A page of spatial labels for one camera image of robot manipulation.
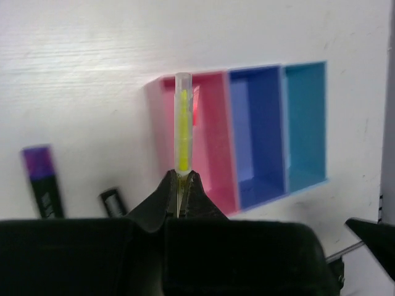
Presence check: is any light blue container bin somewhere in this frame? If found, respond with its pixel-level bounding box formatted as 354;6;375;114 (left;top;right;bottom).
281;61;326;194

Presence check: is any dark blue container bin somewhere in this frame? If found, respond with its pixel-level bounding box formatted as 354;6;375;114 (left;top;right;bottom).
229;65;286;210

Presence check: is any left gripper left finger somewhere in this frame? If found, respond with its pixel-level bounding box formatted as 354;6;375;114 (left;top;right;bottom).
126;170;178;234

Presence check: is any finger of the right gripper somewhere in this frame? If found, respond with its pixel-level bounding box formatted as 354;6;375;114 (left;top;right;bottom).
346;218;395;281

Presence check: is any green cap black highlighter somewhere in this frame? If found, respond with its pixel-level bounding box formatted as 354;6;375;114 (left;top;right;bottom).
98;187;128;218

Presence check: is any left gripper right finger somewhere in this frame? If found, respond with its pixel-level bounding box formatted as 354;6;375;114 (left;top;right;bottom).
179;171;228;220

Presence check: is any red thin pen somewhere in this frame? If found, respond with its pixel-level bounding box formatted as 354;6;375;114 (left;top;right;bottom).
193;86;200;126

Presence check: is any yellow thin pen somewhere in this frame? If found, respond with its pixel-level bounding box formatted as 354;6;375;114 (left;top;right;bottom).
174;73;194;217

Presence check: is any pink container bin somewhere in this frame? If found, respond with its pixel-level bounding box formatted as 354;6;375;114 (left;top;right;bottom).
144;72;239;215

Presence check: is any purple cap black highlighter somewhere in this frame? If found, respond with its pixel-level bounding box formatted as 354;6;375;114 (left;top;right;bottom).
22;145;65;219

